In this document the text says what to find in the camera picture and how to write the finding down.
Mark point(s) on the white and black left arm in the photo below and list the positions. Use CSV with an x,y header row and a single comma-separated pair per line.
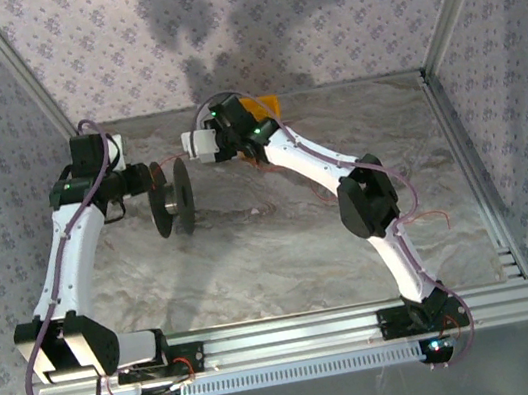
x,y
72,260

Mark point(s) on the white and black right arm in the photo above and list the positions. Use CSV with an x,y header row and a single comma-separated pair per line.
x,y
308,159

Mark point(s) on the yellow plastic box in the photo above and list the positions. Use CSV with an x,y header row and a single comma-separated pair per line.
x,y
266,106

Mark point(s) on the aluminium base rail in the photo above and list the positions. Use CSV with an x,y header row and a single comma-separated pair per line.
x,y
293,339

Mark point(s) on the aluminium side rail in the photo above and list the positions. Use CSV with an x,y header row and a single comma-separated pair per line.
x,y
466,163

